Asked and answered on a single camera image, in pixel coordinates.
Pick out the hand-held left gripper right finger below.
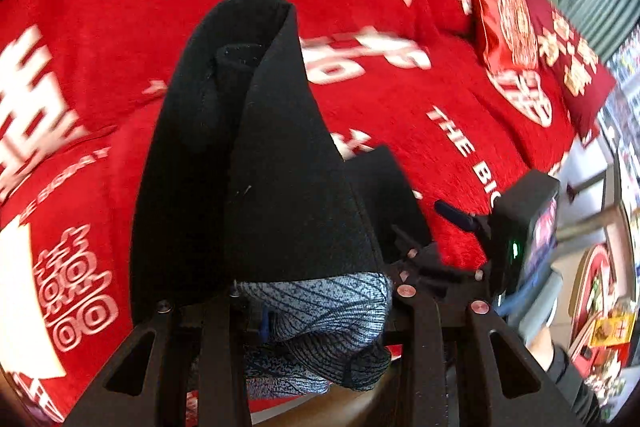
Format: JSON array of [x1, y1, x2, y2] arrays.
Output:
[[384, 282, 584, 427]]

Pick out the red pillow with gold print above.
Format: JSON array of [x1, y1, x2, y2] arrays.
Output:
[[466, 0, 542, 74]]

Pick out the person's right forearm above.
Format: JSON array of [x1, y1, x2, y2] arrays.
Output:
[[527, 327, 608, 427]]

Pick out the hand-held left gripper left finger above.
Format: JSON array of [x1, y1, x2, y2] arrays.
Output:
[[62, 292, 274, 427]]

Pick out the black pants with grey waistband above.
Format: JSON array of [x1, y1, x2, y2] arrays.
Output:
[[130, 0, 434, 395]]

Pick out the yellow packet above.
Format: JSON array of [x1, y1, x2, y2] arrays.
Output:
[[590, 312, 637, 349]]

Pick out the dark red printed pillow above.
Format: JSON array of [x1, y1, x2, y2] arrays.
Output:
[[524, 0, 619, 144]]

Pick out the round red decorated tray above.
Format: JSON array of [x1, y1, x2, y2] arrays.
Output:
[[569, 242, 622, 360]]

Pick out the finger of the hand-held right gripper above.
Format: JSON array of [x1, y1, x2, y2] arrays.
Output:
[[390, 224, 486, 289], [434, 199, 495, 258]]

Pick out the metal rod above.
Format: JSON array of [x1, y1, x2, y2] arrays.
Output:
[[555, 201, 627, 244]]

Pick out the white cloth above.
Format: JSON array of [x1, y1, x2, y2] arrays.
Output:
[[0, 223, 67, 379]]

